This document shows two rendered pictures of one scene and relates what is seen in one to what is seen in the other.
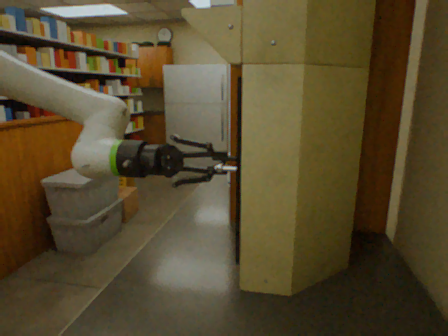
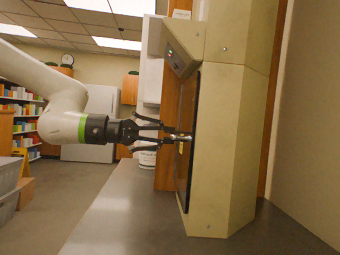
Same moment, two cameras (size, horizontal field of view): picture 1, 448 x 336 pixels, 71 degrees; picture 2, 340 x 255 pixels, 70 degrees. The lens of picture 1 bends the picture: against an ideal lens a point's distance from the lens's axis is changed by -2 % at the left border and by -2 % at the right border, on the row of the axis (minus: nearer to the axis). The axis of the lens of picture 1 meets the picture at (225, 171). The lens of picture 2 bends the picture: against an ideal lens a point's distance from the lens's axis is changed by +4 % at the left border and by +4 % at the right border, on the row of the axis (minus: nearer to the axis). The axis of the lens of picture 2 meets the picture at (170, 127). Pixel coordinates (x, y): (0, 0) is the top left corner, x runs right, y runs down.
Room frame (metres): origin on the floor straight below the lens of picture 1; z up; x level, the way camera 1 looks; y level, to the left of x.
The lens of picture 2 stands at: (0.02, 0.21, 1.26)
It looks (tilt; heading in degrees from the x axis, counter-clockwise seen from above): 3 degrees down; 344
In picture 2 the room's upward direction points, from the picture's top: 5 degrees clockwise
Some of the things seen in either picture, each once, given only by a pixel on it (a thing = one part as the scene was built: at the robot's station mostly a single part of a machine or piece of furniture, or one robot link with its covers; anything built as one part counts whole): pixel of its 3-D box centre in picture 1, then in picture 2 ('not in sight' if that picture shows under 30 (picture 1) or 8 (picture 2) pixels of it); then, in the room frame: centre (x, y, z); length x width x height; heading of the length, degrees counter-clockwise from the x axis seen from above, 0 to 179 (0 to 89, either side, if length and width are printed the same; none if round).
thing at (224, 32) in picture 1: (227, 47); (176, 54); (0.77, 0.00, 1.46); 0.32 x 0.11 x 0.10; 169
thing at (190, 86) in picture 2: (247, 162); (184, 137); (0.76, -0.05, 1.19); 0.30 x 0.01 x 0.40; 169
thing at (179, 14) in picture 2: (223, 4); (180, 23); (0.73, 0.00, 1.54); 0.05 x 0.05 x 0.06; 81
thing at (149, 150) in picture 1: (164, 160); (124, 131); (0.75, 0.15, 1.20); 0.09 x 0.07 x 0.08; 79
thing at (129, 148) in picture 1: (135, 159); (99, 129); (0.76, 0.22, 1.20); 0.12 x 0.06 x 0.09; 169
